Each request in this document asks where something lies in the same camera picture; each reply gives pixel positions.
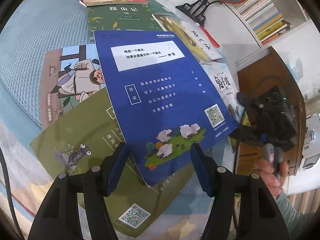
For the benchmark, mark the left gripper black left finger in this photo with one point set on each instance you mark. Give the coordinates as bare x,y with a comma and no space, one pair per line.
58,215

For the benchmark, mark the white rabbit slope book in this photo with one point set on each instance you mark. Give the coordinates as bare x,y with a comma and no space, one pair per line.
222,79

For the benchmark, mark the black fan stand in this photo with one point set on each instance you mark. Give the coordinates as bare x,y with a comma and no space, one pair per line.
196,10

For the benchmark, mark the cartoon scholar picture book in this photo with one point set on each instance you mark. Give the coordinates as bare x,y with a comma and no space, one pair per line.
70,75

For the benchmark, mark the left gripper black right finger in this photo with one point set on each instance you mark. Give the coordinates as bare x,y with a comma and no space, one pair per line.
259,215

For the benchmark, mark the blue textured desk mat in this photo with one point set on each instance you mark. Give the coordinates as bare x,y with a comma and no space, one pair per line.
35,27

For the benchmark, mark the brown wooden chair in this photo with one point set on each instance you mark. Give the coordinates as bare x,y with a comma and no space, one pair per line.
255,80

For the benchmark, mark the dark green insect book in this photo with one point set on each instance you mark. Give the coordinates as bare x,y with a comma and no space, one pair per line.
125,17

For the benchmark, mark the blue sheep book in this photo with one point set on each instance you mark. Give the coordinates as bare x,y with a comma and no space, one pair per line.
163,100

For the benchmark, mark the olive green cricket book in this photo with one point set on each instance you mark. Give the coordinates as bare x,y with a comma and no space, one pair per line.
81,139

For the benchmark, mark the person's right hand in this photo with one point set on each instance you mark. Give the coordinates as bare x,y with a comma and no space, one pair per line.
271,171

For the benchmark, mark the row of shelved books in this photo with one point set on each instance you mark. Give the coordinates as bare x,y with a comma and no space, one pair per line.
264,18

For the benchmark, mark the yellow animal picture book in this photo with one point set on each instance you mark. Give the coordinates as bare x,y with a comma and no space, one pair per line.
191,35

